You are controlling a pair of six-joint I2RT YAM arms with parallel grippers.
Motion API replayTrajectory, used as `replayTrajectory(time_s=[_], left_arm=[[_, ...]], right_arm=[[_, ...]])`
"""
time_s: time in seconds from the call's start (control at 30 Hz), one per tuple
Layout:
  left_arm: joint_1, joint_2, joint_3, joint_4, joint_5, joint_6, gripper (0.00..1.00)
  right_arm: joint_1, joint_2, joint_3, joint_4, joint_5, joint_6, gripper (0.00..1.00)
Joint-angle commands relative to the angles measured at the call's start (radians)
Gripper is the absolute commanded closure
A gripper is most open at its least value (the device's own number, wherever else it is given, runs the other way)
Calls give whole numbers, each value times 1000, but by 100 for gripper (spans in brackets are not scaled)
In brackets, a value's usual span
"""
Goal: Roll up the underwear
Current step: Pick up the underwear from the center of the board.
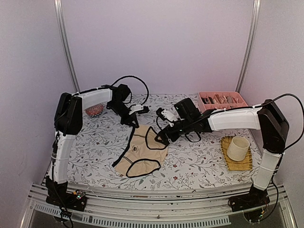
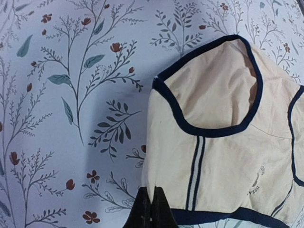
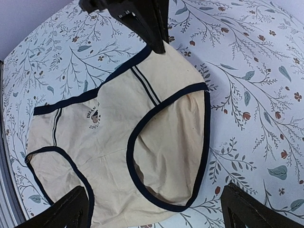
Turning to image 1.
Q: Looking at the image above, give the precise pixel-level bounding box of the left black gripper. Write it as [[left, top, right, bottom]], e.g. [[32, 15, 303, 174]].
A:
[[109, 101, 140, 128]]

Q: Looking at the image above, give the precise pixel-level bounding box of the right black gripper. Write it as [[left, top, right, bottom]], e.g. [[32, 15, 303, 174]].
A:
[[155, 117, 194, 146]]

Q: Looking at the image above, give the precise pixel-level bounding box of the beige underwear black trim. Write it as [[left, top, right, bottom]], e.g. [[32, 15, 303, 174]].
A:
[[112, 125, 168, 178]]

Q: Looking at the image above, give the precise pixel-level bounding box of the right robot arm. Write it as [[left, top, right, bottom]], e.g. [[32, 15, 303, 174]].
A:
[[155, 98, 289, 207]]

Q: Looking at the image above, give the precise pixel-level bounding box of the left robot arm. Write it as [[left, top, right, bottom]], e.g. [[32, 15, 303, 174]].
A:
[[49, 84, 144, 184]]

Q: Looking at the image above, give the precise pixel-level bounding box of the red patterned rolled underwear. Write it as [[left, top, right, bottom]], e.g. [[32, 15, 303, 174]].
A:
[[85, 104, 104, 118]]

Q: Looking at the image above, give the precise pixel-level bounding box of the floral table cloth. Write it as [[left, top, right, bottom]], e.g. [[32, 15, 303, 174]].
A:
[[66, 109, 261, 190]]

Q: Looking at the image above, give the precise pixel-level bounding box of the pink divided organizer tray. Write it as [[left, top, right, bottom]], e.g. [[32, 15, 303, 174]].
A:
[[198, 91, 247, 113]]

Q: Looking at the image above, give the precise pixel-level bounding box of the cream ribbed cup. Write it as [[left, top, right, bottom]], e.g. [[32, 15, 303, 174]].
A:
[[227, 136, 249, 162]]

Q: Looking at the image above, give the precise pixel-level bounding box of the yellow woven mat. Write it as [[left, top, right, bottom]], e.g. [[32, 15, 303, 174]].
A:
[[220, 136, 253, 171]]

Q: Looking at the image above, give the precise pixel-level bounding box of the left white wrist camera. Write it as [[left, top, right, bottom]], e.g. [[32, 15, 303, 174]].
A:
[[129, 104, 149, 114]]

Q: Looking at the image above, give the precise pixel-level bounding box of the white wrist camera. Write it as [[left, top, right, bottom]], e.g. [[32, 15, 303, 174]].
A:
[[156, 108, 178, 123], [129, 104, 149, 114]]

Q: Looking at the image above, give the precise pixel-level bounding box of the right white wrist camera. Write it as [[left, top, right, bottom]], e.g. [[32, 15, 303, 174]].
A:
[[156, 108, 178, 123]]

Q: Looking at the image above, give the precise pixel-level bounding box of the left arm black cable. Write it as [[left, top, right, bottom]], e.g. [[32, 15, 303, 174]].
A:
[[111, 75, 150, 106]]

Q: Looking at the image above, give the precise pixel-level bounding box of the front aluminium rail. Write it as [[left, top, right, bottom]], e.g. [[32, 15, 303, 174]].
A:
[[21, 182, 296, 228]]

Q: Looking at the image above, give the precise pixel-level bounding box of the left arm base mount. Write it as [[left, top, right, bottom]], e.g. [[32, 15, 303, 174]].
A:
[[46, 186, 87, 212]]

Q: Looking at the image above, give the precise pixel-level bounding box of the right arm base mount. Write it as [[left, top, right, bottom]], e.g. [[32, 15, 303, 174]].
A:
[[228, 185, 270, 212]]

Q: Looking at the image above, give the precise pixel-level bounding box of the left aluminium frame post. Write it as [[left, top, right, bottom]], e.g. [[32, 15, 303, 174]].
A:
[[54, 0, 80, 92]]

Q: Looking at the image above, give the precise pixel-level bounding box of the aluminium frame post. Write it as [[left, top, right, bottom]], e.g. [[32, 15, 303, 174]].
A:
[[236, 0, 261, 93], [54, 0, 80, 92]]

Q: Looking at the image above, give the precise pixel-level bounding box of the right aluminium frame post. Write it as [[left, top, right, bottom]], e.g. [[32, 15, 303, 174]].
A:
[[236, 0, 261, 93]]

